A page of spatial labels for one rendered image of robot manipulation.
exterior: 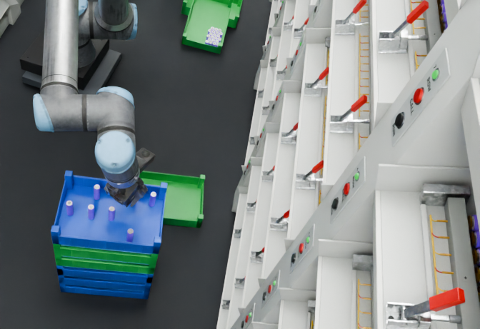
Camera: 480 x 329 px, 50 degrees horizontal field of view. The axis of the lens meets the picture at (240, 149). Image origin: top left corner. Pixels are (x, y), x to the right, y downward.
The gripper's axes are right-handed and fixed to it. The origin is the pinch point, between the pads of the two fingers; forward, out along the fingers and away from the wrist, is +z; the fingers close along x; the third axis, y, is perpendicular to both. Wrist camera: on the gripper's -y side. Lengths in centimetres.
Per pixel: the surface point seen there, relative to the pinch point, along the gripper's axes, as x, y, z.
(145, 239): 10.4, 9.8, 4.3
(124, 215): 0.8, 7.4, 5.0
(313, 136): 37, -23, -45
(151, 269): 15.3, 15.0, 15.7
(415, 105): 47, -5, -101
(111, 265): 4.6, 20.9, 14.3
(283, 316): 51, 15, -54
